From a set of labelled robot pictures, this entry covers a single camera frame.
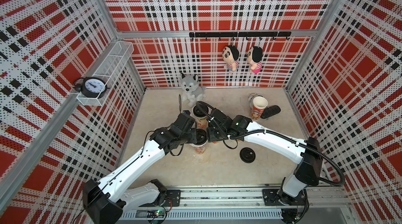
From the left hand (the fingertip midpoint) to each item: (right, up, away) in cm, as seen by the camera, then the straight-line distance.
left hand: (196, 134), depth 77 cm
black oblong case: (+48, +11, +27) cm, 56 cm away
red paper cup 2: (+38, +15, +20) cm, 46 cm away
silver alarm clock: (+36, +20, +31) cm, 51 cm away
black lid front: (+28, -13, +9) cm, 32 cm away
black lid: (+3, 0, -1) cm, 3 cm away
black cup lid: (0, +10, +9) cm, 14 cm away
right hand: (+9, 0, 0) cm, 9 cm away
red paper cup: (+2, -8, +2) cm, 8 cm away
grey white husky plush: (-5, +23, +25) cm, 34 cm away
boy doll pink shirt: (+34, +43, +16) cm, 57 cm away
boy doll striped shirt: (+19, +45, +14) cm, 50 cm away
